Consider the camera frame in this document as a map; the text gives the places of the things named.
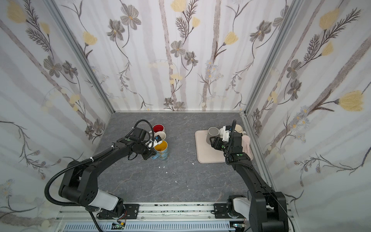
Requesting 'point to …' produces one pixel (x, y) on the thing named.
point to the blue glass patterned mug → (161, 150)
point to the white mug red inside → (158, 127)
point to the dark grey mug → (212, 132)
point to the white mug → (221, 131)
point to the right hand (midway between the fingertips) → (212, 136)
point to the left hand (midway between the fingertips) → (151, 147)
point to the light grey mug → (162, 134)
